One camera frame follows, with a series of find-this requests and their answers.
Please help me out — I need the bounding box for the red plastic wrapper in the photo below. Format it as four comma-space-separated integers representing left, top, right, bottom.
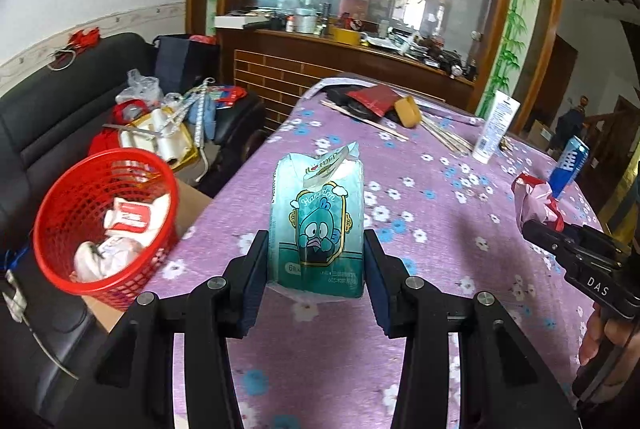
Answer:
511, 174, 564, 232

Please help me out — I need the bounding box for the teal tissue pack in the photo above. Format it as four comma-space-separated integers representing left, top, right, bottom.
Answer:
268, 142, 364, 302

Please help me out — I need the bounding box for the right hand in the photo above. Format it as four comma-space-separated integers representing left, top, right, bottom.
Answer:
578, 303, 639, 386

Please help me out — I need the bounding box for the black leather sofa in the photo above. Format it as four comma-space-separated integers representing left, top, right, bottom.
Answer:
0, 32, 266, 425

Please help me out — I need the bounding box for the crumpled white tissue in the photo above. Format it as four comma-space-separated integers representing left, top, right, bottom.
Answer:
74, 236, 143, 282

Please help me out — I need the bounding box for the paper wrapped chopsticks bundle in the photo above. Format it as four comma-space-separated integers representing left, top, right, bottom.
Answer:
420, 116, 472, 156

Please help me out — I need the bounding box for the red plastic mesh basket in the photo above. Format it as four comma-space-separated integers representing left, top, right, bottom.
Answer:
32, 149, 179, 311

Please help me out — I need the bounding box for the crumpled white red paper box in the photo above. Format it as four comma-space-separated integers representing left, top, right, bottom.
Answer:
103, 194, 171, 247

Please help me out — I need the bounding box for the cardboard box under basket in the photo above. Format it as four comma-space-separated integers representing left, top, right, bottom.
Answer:
81, 178, 214, 333

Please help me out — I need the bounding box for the yellow tape roll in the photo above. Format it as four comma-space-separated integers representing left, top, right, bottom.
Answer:
394, 96, 422, 129

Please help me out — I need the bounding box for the dark red pouch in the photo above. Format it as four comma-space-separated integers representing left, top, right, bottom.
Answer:
347, 85, 400, 117

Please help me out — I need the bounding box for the purple floral tablecloth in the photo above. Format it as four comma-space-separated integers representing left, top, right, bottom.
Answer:
149, 90, 591, 428

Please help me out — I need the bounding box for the clear plastic bag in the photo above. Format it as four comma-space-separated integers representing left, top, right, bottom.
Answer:
115, 68, 164, 108

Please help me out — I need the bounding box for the dark blue gift bag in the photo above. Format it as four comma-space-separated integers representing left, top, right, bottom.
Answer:
153, 34, 220, 94

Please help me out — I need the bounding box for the wooden cabinet counter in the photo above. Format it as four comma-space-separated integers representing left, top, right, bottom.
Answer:
217, 30, 474, 132

